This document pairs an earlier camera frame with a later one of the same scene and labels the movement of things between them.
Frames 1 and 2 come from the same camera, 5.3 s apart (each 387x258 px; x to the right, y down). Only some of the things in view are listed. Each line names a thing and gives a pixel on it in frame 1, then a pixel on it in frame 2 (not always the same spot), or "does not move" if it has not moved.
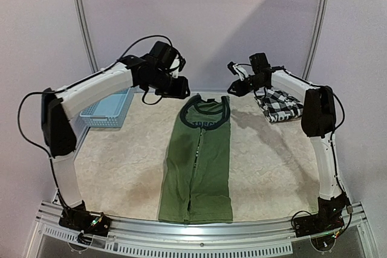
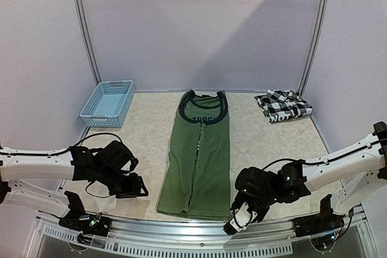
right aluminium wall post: x=322 y=21 does not move
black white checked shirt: x=278 y=106 does not move
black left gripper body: x=172 y=90 → x=124 y=189
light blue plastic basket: x=107 y=111 does not move
